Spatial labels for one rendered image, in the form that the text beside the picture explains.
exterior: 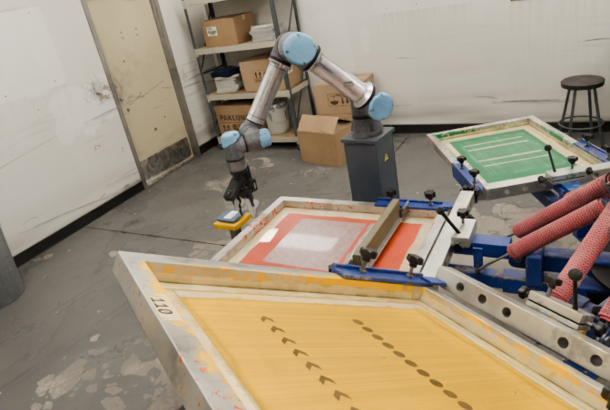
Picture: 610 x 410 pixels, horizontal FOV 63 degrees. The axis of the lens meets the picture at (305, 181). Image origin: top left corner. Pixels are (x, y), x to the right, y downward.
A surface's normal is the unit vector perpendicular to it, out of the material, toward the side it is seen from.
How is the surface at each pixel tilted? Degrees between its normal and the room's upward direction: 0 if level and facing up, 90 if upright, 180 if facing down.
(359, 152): 90
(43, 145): 90
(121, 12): 90
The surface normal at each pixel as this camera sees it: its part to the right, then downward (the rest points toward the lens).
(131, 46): 0.87, 0.04
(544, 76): -0.46, 0.43
